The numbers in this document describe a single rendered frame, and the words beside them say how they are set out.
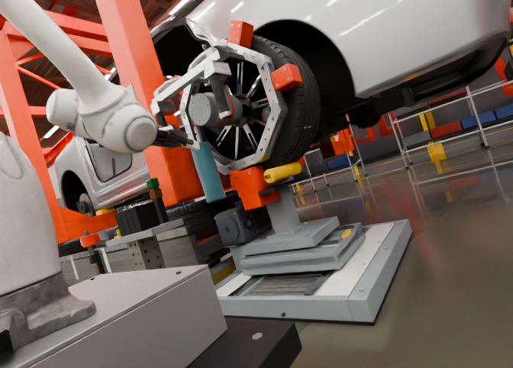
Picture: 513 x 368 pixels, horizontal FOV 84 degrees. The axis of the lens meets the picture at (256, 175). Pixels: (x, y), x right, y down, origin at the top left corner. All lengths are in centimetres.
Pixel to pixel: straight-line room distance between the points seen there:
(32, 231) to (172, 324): 20
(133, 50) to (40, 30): 106
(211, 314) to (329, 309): 61
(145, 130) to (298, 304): 76
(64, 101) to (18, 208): 38
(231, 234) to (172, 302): 108
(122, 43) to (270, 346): 158
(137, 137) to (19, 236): 28
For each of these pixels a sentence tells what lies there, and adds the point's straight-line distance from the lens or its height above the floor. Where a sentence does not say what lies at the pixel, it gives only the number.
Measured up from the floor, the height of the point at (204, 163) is 65.
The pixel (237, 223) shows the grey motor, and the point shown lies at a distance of 146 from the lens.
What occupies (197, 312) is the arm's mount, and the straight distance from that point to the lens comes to 46.
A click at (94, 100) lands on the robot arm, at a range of 64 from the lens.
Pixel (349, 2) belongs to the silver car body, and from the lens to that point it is 158.
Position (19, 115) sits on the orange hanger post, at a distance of 349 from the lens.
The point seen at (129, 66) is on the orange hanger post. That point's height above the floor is 127.
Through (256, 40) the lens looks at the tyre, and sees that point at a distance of 133.
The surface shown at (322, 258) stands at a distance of 120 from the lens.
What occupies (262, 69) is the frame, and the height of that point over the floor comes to 92.
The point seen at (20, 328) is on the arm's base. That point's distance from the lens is 42.
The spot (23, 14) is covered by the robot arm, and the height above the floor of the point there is 90.
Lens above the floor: 50
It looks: 1 degrees up
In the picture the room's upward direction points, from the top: 18 degrees counter-clockwise
